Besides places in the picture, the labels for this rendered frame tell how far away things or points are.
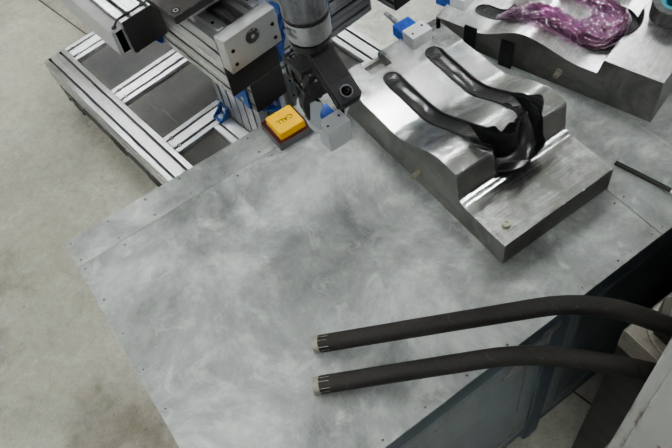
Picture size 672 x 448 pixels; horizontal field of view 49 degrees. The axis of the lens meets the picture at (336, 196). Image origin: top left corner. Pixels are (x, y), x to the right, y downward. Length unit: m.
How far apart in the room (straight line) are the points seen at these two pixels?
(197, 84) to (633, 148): 1.55
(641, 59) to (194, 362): 1.00
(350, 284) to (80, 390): 1.19
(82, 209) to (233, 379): 1.49
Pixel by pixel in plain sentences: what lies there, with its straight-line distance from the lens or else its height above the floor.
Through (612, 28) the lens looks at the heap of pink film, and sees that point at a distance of 1.61.
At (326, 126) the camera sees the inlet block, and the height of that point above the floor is 0.96.
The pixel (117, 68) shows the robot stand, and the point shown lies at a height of 0.21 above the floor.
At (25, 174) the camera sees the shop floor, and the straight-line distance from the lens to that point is 2.88.
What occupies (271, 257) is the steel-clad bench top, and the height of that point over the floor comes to 0.80.
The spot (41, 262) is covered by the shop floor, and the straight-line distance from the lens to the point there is 2.61.
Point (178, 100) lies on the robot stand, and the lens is 2.56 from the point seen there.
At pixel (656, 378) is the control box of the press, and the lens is 0.65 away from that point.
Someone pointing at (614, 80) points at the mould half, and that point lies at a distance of 1.54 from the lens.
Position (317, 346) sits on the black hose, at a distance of 1.25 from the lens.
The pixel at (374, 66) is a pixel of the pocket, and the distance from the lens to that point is 1.56.
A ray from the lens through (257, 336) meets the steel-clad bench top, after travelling 1.31.
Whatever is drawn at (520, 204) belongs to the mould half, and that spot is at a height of 0.86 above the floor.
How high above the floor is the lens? 1.95
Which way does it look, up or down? 54 degrees down
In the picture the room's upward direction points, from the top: 12 degrees counter-clockwise
